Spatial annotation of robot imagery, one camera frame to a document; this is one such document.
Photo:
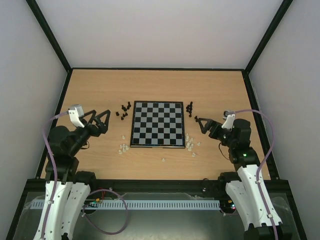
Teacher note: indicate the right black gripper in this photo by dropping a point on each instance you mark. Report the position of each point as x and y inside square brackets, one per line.
[213, 128]

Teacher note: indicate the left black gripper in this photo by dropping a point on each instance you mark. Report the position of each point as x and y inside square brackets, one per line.
[97, 131]

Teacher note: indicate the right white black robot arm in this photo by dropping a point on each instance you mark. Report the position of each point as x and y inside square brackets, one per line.
[245, 186]

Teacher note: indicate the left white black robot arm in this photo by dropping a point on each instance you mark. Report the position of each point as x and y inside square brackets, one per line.
[66, 188]

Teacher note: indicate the black white chess board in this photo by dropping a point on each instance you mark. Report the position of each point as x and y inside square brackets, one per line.
[158, 124]

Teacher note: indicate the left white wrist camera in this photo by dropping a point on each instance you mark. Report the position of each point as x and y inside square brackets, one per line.
[75, 113]

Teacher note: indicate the black aluminium frame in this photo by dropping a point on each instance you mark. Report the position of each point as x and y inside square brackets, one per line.
[274, 185]

